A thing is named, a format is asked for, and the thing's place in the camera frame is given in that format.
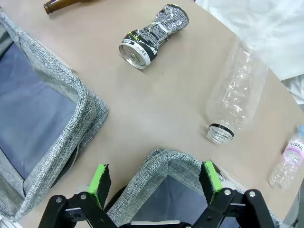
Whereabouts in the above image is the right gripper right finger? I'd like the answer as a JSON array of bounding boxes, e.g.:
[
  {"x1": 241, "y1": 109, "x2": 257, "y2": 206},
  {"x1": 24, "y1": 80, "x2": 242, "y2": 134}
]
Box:
[{"x1": 190, "y1": 161, "x2": 271, "y2": 228}]

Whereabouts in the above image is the grey fabric basket labelled Can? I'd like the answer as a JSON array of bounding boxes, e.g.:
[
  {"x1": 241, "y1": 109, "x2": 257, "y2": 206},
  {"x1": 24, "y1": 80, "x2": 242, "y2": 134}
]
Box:
[{"x1": 105, "y1": 147, "x2": 283, "y2": 228}]

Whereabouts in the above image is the large clear plastic bottle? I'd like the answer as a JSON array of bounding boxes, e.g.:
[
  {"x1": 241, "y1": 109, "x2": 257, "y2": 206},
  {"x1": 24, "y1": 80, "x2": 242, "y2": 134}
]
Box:
[{"x1": 205, "y1": 40, "x2": 269, "y2": 145}]

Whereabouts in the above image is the small pink-label plastic bottle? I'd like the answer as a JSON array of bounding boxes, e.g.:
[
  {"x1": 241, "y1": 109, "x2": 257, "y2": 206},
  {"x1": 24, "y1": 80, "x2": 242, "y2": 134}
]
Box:
[{"x1": 268, "y1": 125, "x2": 304, "y2": 190}]

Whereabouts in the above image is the crushed black aluminium can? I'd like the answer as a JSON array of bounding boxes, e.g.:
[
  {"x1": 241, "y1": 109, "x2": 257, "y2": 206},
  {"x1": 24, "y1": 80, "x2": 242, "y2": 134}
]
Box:
[{"x1": 118, "y1": 3, "x2": 190, "y2": 70}]

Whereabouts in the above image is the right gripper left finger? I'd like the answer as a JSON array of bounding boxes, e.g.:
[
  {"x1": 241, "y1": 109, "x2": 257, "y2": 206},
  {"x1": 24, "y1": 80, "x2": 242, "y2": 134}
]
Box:
[{"x1": 45, "y1": 163, "x2": 126, "y2": 228}]

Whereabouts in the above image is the brown glass bottle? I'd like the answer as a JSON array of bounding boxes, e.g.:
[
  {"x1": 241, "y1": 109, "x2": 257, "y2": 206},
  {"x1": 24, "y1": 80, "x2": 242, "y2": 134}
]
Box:
[{"x1": 43, "y1": 0, "x2": 95, "y2": 15}]

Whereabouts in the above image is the grey fabric basket labelled Plastic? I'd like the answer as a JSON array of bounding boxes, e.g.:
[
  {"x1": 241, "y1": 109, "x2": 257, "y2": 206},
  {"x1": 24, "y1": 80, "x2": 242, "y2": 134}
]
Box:
[{"x1": 0, "y1": 10, "x2": 110, "y2": 223}]

